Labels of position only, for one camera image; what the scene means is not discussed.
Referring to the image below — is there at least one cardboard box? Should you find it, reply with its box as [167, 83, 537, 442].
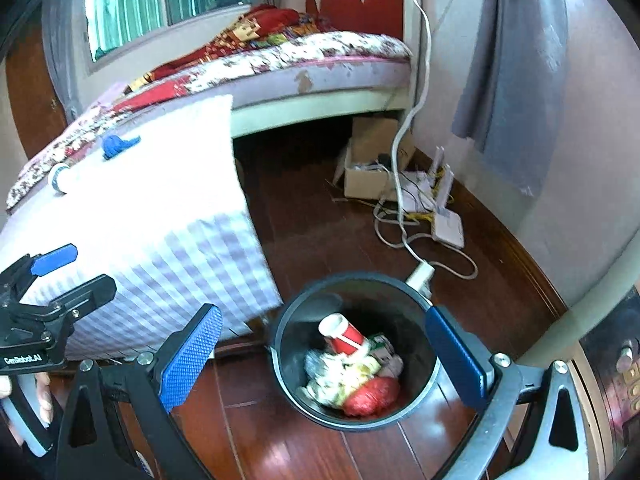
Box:
[334, 117, 416, 200]

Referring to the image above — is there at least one window with green blinds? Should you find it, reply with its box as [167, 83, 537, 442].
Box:
[82, 0, 251, 62]

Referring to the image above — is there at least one white power adapter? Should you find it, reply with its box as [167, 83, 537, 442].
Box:
[406, 260, 435, 297]

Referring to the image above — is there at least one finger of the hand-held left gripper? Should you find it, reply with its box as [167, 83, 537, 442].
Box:
[0, 243, 78, 307]
[47, 274, 117, 342]

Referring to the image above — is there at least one red paper cup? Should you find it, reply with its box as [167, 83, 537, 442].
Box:
[318, 312, 371, 357]

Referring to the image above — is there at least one floral mattress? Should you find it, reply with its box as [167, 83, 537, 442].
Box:
[6, 31, 413, 216]

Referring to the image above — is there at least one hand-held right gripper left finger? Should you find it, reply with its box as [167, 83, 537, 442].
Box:
[54, 304, 224, 480]

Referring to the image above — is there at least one brown wooden door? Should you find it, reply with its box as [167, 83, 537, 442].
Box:
[5, 25, 68, 161]

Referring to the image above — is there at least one red patterned blanket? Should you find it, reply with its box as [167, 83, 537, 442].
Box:
[125, 4, 331, 93]

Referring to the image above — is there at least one person's left hand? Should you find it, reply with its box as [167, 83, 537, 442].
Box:
[0, 371, 55, 431]

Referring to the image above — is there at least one long white cable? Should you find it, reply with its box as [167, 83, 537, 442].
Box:
[374, 0, 478, 281]

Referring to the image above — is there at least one flat white router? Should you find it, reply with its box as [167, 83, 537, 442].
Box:
[431, 210, 466, 249]

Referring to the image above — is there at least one black round bin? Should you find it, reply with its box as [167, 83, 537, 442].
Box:
[268, 271, 446, 431]

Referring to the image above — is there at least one blue cloth piece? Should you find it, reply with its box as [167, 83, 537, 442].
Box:
[100, 134, 142, 161]

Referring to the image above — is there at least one white router with antennas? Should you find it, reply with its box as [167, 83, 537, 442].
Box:
[400, 146, 455, 216]

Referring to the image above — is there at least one white purple checked sheet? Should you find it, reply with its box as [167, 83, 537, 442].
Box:
[0, 94, 283, 361]

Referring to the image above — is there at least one dark ornate cabinet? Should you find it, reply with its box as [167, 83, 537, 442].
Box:
[580, 290, 640, 480]

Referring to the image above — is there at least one white paper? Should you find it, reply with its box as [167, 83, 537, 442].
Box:
[302, 350, 381, 407]

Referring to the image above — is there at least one red plastic bag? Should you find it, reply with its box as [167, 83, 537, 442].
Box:
[342, 376, 401, 418]

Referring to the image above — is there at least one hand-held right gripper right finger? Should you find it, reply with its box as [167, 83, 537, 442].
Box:
[424, 305, 593, 480]

